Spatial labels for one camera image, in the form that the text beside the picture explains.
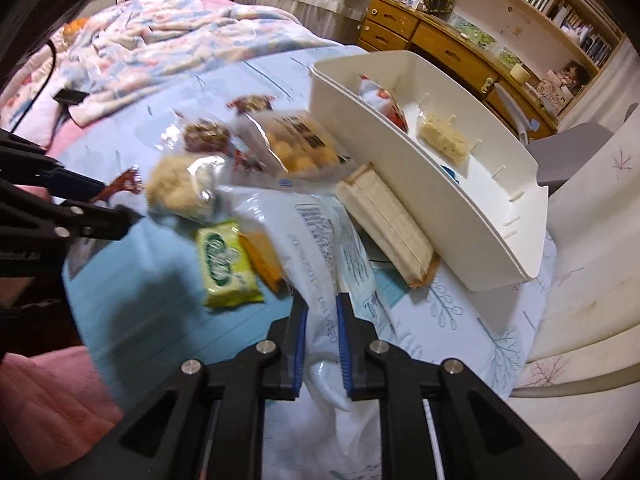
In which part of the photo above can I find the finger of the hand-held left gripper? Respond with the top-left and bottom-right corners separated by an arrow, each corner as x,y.
0,129 -> 109,202
0,180 -> 145,247

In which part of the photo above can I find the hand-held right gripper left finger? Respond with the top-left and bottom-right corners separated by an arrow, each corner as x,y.
50,295 -> 311,480

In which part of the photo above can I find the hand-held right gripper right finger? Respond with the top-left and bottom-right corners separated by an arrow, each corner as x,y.
336,292 -> 581,480

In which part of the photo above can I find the dark red snack packet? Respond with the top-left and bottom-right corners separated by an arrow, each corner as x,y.
100,165 -> 146,206

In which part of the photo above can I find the clear rice crisp packet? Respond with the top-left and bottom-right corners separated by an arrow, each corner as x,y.
145,152 -> 233,224
417,110 -> 473,166

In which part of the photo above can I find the pale blue white bag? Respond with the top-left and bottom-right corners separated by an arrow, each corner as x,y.
220,187 -> 396,480

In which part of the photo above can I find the orange white oat bar packet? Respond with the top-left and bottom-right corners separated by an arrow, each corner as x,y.
239,231 -> 286,293

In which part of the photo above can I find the green yellow pastry packet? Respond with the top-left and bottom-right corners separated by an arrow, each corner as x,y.
195,220 -> 265,308

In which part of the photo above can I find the brown cracker pack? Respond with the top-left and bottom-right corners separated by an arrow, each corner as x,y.
335,162 -> 441,288

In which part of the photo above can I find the clear mixed nut packet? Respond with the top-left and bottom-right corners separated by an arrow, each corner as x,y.
160,117 -> 233,156

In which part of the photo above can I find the red packet with dark contents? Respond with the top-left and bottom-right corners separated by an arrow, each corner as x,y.
232,150 -> 271,173

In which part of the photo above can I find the white plastic bin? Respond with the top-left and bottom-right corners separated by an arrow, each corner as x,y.
307,50 -> 549,293

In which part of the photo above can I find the clear pack of orange puffs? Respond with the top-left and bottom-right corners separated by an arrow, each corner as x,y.
235,109 -> 356,178

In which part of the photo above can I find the white red packet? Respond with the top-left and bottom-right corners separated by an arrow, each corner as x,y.
380,95 -> 410,133
359,74 -> 396,106

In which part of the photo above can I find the person's pink clothing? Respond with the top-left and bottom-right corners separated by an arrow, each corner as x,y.
0,345 -> 123,461

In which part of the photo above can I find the floral pastel blanket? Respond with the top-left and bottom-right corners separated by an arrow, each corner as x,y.
0,0 -> 351,126

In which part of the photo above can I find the grey office chair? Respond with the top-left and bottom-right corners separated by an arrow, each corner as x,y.
525,102 -> 640,188

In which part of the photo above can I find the wooden desk with drawers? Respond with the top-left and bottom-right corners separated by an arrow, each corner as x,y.
357,0 -> 558,136

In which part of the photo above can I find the pink white cardboard box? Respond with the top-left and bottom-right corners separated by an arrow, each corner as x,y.
537,70 -> 573,116

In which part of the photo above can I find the green picture strip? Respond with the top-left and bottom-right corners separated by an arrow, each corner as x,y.
447,15 -> 521,68

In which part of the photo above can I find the brown haired doll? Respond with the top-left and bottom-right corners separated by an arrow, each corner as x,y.
560,60 -> 593,93

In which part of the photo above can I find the wooden desk with bookshelf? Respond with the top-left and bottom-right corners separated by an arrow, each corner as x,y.
400,0 -> 626,111

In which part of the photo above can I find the row of shelf books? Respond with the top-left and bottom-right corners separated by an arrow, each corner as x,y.
460,0 -> 616,66

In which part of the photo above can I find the black cable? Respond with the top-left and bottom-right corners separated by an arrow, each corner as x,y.
7,37 -> 90,128

